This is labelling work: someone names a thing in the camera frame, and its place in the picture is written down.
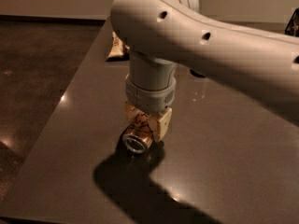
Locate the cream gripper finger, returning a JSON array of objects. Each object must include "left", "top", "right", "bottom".
[
  {"left": 149, "top": 107, "right": 172, "bottom": 143},
  {"left": 125, "top": 101, "right": 147, "bottom": 123}
]

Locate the orange LaCroix can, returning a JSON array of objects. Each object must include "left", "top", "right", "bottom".
[{"left": 122, "top": 112, "right": 153, "bottom": 154}]

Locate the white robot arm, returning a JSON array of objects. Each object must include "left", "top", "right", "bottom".
[{"left": 110, "top": 0, "right": 299, "bottom": 124}]

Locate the green soda can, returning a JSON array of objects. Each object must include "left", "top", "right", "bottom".
[{"left": 190, "top": 69, "right": 205, "bottom": 78}]

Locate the brown chip bag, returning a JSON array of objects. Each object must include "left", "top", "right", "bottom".
[{"left": 106, "top": 32, "right": 129, "bottom": 62}]

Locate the dark object at right edge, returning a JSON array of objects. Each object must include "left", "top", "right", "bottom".
[{"left": 285, "top": 8, "right": 299, "bottom": 37}]

